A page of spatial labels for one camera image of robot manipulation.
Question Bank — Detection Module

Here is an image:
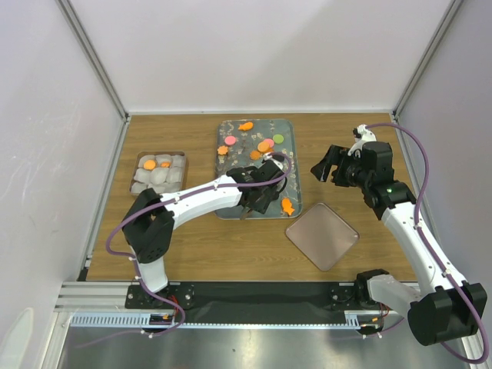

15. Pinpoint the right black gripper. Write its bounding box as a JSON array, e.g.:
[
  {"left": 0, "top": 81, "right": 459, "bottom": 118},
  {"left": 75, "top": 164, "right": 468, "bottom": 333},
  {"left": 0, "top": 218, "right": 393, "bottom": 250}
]
[{"left": 310, "top": 145, "right": 371, "bottom": 190}]

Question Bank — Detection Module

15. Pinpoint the brown translucent box lid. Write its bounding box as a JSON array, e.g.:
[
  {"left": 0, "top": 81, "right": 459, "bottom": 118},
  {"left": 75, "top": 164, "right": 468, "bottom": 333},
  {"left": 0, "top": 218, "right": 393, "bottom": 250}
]
[{"left": 285, "top": 203, "right": 360, "bottom": 271}]

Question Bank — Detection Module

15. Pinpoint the clear box with paper cups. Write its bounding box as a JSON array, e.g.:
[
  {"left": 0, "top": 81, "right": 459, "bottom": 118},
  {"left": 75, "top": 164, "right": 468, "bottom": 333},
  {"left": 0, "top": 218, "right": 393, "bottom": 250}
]
[{"left": 129, "top": 151, "right": 188, "bottom": 196}]

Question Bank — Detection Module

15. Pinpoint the orange round cookie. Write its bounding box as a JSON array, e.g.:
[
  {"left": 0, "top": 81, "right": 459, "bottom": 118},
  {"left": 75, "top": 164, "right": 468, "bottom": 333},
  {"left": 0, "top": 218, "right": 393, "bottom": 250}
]
[
  {"left": 257, "top": 141, "right": 271, "bottom": 153},
  {"left": 143, "top": 160, "right": 157, "bottom": 171}
]

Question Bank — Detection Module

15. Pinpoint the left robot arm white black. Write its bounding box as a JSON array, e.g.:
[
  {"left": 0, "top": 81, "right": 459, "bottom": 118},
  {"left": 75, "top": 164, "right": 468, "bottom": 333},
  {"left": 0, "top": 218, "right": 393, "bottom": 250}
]
[{"left": 122, "top": 153, "right": 291, "bottom": 308}]

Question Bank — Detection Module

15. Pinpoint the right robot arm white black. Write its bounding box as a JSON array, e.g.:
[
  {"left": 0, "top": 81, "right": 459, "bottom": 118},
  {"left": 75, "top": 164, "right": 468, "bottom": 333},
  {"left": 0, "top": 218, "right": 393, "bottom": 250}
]
[{"left": 311, "top": 141, "right": 487, "bottom": 346}]

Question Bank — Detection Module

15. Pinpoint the orange fish cookie bottom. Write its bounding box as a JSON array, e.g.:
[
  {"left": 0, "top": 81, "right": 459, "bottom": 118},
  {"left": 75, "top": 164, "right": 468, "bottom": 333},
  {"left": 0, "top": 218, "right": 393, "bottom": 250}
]
[{"left": 281, "top": 198, "right": 295, "bottom": 217}]

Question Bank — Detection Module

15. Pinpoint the orange fish cookie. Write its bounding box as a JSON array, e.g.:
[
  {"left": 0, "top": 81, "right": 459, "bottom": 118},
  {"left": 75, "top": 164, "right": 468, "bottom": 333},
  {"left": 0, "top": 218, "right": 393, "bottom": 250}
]
[
  {"left": 281, "top": 198, "right": 295, "bottom": 217},
  {"left": 238, "top": 121, "right": 254, "bottom": 131}
]

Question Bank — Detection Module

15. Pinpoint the orange flower cookie centre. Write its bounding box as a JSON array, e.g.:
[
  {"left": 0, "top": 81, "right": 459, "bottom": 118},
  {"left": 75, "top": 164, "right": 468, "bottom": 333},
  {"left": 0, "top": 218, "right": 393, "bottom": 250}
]
[{"left": 250, "top": 151, "right": 261, "bottom": 161}]

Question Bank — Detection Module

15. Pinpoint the orange round cookie stacked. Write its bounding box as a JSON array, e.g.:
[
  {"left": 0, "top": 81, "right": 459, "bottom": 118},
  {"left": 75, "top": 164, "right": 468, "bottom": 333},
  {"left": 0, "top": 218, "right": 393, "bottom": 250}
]
[{"left": 257, "top": 141, "right": 271, "bottom": 153}]

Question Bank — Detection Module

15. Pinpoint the pink round cookie hidden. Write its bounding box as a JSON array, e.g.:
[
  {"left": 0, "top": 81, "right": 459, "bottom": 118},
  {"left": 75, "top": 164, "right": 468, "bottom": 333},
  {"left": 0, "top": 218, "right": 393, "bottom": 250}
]
[{"left": 264, "top": 138, "right": 274, "bottom": 148}]

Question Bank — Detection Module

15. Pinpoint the floral patterned metal tray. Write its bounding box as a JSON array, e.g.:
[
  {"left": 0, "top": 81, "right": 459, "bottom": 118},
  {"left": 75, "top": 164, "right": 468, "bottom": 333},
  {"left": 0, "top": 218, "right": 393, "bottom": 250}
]
[{"left": 214, "top": 118, "right": 303, "bottom": 220}]

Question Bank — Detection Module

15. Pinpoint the green round cookie top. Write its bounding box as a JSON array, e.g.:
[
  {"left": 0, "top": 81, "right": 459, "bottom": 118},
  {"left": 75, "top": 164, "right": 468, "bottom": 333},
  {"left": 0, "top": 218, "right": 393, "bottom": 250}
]
[{"left": 272, "top": 134, "right": 284, "bottom": 144}]

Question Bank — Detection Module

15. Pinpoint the pink round cookie left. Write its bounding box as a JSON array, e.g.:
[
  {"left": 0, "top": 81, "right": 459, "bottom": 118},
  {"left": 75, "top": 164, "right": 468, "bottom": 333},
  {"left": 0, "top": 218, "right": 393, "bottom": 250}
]
[{"left": 224, "top": 135, "right": 237, "bottom": 146}]

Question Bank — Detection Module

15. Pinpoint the orange fish cookie top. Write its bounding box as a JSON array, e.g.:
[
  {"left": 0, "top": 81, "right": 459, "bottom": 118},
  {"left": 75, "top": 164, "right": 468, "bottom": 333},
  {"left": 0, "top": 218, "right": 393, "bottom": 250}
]
[{"left": 238, "top": 121, "right": 254, "bottom": 131}]

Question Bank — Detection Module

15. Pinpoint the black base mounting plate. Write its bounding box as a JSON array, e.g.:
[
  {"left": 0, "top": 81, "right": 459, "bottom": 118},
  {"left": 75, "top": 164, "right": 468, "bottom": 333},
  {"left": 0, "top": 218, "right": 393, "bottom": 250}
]
[{"left": 125, "top": 281, "right": 401, "bottom": 326}]

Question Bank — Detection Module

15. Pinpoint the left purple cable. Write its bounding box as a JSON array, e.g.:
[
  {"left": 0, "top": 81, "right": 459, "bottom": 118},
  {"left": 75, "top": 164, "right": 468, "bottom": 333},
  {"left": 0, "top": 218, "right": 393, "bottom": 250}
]
[{"left": 72, "top": 151, "right": 294, "bottom": 349}]

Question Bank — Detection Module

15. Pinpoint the purple cable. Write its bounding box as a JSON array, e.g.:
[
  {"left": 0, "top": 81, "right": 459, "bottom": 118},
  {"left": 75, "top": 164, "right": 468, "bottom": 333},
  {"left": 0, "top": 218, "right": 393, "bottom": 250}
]
[
  {"left": 72, "top": 151, "right": 294, "bottom": 349},
  {"left": 361, "top": 122, "right": 484, "bottom": 364}
]

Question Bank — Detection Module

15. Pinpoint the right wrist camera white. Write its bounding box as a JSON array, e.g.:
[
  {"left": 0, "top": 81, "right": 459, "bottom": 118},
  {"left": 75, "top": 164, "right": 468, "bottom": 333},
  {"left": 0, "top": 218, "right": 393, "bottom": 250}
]
[{"left": 347, "top": 125, "right": 377, "bottom": 156}]

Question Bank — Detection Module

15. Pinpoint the aluminium frame rail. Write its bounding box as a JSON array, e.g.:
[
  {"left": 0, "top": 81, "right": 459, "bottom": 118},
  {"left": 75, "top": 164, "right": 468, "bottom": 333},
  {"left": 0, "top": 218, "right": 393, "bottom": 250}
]
[{"left": 55, "top": 281, "right": 396, "bottom": 331}]

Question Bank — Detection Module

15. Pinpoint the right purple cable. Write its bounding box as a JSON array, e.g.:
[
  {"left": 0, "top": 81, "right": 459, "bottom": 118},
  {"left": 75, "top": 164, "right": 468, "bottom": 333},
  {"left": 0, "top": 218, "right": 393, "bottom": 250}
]
[{"left": 361, "top": 122, "right": 484, "bottom": 364}]

